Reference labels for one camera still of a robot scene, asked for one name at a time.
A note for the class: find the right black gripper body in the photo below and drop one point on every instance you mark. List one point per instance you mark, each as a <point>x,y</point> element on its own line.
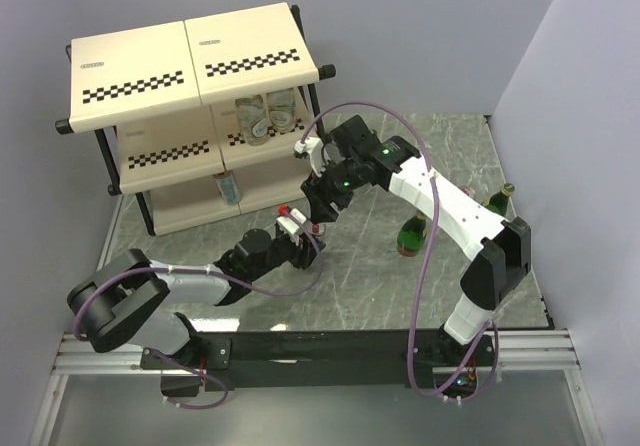
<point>338,182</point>

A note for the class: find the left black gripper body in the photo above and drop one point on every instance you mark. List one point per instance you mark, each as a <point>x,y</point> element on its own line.
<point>284,249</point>

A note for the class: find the silver energy drink can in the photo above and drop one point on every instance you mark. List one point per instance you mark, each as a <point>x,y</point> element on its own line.
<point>228,188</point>
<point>318,231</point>

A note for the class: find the clear soda water bottle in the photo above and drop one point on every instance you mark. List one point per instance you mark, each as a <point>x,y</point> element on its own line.
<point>252,119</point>
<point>281,106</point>

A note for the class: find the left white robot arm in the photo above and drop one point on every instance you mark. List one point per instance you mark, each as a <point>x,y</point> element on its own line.
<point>123,302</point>

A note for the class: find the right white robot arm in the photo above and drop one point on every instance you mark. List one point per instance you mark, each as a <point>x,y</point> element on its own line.
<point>498,249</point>

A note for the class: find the beige three-tier shelf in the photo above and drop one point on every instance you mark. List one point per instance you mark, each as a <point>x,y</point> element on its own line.
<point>160,101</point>

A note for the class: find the green glass bottle middle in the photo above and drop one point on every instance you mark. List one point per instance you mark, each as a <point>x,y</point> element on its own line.
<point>412,235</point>

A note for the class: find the green glass bottle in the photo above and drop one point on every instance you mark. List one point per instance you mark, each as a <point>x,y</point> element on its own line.
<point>498,202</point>
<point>412,235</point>

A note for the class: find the blue energy drink can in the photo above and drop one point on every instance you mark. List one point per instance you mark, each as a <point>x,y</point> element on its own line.
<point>469,192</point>

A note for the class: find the green glass bottle right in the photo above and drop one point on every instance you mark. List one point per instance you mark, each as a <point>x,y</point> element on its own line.
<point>498,202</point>

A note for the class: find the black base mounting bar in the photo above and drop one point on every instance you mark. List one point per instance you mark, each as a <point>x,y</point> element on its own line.
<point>330,358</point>

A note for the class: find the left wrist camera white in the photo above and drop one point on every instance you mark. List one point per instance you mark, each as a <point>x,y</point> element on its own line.
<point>293,222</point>

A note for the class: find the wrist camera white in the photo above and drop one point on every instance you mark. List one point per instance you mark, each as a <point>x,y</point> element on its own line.
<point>293,222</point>
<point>312,149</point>

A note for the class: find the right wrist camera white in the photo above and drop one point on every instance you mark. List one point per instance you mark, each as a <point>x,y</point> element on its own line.
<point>312,149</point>

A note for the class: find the aluminium rail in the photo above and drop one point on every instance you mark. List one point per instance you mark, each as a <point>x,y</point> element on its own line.
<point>520,351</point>

